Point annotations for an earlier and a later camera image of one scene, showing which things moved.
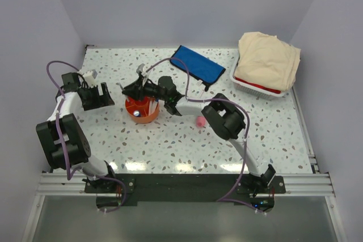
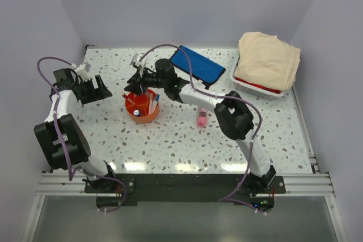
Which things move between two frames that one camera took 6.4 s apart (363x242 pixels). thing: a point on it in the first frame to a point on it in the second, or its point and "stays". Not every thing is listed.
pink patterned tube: (201, 121) stays
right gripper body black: (144, 89) to (146, 79)
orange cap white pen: (151, 103) stays
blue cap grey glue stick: (137, 113) stays
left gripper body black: (93, 100) to (88, 92)
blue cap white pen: (154, 106) stays
